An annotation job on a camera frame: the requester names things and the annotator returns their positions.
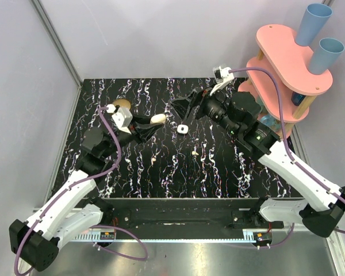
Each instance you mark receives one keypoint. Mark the blue cup rear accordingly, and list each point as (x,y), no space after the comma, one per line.
(314,18)

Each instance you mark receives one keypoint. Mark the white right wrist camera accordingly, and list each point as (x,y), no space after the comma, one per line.
(223,76)

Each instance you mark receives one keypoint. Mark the aluminium frame rail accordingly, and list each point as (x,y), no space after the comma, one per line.
(54,37)

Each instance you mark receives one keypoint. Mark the cream earbud charging case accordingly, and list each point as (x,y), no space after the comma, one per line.
(158,118)

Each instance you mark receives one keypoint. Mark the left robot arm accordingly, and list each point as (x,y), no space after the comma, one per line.
(39,238)

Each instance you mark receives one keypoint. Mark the blue patterned mug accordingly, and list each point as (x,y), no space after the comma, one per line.
(271,122)

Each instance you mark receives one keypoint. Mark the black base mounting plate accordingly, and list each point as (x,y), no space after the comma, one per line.
(185,219)

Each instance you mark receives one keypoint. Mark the gold patterned ceramic bowl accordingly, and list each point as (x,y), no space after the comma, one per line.
(122,102)

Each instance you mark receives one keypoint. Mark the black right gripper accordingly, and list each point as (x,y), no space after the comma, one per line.
(200,98)

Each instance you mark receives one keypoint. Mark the blue cup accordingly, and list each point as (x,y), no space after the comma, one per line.
(314,18)
(325,55)

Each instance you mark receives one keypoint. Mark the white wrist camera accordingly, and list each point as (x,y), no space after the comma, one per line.
(122,116)
(223,76)

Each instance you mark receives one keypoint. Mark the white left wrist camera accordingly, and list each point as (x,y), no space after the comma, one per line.
(122,116)

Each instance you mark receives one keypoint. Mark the white earbud charging case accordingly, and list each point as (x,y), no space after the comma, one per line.
(182,129)

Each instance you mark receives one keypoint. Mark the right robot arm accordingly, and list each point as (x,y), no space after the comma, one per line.
(323,203)

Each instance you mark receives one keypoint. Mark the dark blue object on shelf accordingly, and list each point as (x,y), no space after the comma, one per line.
(297,98)

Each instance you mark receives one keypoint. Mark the blue cup front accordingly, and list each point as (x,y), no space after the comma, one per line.
(325,55)

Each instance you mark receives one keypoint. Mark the pink three-tier shelf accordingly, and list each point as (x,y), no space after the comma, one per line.
(287,62)

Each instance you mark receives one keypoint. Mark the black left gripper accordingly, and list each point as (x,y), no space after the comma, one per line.
(134,129)

